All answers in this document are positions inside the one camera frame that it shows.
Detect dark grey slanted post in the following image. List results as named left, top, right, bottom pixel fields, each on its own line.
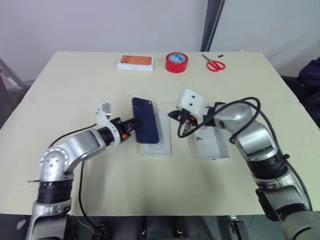
left=200, top=0, right=225, bottom=52

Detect white phone box base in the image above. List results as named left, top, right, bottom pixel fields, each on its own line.
left=143, top=111, right=173, bottom=157

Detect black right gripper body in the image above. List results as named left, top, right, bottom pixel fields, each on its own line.
left=180, top=108, right=200, bottom=126

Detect dark blue smartphone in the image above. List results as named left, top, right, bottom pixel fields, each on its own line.
left=131, top=97, right=160, bottom=145

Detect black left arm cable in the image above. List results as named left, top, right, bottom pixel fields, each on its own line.
left=48, top=123, right=106, bottom=235

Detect dark bag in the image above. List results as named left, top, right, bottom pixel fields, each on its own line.
left=294, top=56, right=320, bottom=128

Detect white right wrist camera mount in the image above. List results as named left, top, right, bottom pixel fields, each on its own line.
left=176, top=87, right=209, bottom=121

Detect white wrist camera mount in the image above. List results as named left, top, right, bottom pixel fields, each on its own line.
left=95, top=100, right=124, bottom=146
left=176, top=87, right=209, bottom=121

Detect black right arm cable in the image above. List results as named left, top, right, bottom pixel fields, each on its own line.
left=176, top=97, right=314, bottom=211

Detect grey metal frame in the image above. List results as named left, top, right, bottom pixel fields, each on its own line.
left=0, top=57, right=36, bottom=131

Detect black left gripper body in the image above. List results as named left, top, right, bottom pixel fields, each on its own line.
left=111, top=116, right=135, bottom=141

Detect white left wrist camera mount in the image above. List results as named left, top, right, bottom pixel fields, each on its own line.
left=95, top=100, right=124, bottom=146

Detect white box with orange phone print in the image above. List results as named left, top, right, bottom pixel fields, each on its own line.
left=115, top=53, right=156, bottom=74

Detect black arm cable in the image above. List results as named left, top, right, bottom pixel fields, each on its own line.
left=176, top=97, right=314, bottom=211
left=48, top=123, right=106, bottom=235

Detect red handled scissors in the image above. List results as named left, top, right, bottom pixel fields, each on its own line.
left=200, top=53, right=227, bottom=73

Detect red tape roll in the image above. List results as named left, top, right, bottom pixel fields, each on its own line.
left=164, top=51, right=189, bottom=74

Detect white phone box lid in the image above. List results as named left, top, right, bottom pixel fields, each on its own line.
left=193, top=124, right=232, bottom=161

